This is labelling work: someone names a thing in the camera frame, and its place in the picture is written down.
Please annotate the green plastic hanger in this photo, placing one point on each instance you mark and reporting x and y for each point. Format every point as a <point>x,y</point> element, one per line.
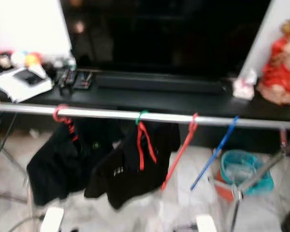
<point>140,116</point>

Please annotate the black shirt red trim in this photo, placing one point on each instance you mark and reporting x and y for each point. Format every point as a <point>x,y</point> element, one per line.
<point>130,183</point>

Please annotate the dark metal hanger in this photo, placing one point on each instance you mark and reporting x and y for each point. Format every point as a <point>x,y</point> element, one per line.
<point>4,142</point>

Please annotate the red plastic hanger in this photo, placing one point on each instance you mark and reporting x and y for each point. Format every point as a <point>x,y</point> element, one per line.
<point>181,147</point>
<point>67,121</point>

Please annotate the blue plastic hanger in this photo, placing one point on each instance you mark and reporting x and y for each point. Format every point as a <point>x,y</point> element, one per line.
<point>215,152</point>

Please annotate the white paper stack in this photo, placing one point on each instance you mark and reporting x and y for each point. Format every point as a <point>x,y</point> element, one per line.
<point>14,91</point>

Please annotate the black tablet device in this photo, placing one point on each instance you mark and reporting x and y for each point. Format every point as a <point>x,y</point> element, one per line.
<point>29,77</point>

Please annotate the small black plush toy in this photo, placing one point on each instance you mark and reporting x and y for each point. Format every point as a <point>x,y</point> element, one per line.
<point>4,61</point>

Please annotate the small white plush toy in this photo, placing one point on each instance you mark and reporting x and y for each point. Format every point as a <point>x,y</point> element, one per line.
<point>18,59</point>

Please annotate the small orange plush toy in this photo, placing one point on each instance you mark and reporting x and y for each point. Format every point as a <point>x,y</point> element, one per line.
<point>33,59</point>

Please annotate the black shirt yellow logo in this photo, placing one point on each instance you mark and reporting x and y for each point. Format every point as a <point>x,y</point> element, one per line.
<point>63,169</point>

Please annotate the small black device box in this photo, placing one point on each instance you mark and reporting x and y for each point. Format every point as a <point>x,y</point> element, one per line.
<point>83,80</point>

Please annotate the black soundbar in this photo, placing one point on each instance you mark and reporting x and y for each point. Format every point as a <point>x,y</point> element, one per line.
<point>159,83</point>

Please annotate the black flat television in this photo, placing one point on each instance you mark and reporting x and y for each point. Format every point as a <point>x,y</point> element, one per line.
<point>164,38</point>

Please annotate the black TV cabinet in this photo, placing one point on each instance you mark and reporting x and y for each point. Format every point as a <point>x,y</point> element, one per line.
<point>188,104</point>

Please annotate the small pink tissue box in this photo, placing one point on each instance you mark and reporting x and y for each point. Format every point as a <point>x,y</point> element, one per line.
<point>244,89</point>

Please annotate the orange bucket teal liner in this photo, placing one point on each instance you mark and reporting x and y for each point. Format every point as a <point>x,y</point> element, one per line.
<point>244,169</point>

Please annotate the red laughing Buddha statue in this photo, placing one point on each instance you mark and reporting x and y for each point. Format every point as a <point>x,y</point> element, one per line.
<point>280,67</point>

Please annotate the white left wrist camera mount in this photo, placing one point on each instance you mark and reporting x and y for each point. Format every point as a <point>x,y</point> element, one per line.
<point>52,221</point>

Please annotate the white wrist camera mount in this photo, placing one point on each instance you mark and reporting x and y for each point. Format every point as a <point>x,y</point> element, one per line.
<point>206,224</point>
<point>52,221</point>

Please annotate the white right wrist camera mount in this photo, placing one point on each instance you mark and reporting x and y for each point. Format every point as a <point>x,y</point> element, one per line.
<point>206,224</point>

